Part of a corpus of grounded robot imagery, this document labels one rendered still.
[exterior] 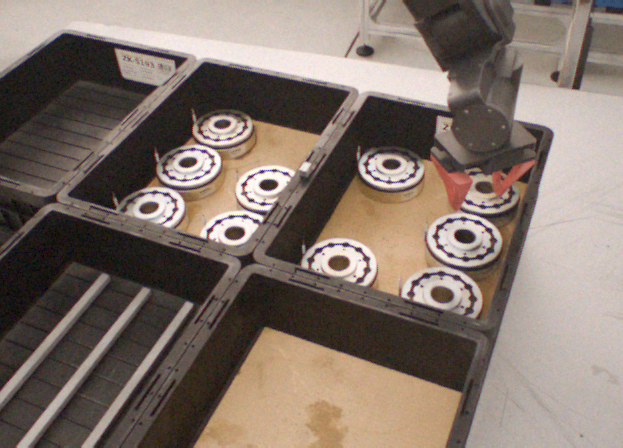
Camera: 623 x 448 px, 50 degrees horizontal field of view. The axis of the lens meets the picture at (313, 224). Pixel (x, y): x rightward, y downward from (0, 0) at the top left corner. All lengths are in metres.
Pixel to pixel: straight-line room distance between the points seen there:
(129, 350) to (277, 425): 0.22
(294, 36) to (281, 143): 2.07
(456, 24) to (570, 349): 0.54
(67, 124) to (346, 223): 0.56
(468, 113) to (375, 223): 0.35
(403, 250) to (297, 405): 0.28
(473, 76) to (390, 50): 2.39
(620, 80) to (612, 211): 1.79
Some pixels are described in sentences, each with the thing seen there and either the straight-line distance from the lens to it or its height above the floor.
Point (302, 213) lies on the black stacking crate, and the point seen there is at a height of 0.90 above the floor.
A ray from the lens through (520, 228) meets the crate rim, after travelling 0.87.
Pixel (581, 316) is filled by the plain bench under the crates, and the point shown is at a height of 0.70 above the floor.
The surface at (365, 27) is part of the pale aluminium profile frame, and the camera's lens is 2.98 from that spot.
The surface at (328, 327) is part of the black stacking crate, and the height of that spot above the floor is 0.87.
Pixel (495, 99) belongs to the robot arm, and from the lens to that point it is 0.69.
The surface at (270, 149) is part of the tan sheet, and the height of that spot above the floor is 0.83.
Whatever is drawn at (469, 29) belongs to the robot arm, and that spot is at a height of 1.19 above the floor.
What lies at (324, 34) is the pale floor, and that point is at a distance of 3.21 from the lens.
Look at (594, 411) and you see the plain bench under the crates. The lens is 1.01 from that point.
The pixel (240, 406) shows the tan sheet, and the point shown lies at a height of 0.83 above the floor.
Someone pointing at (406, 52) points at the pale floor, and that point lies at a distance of 3.06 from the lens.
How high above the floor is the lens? 1.52
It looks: 44 degrees down
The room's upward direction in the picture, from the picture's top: 3 degrees counter-clockwise
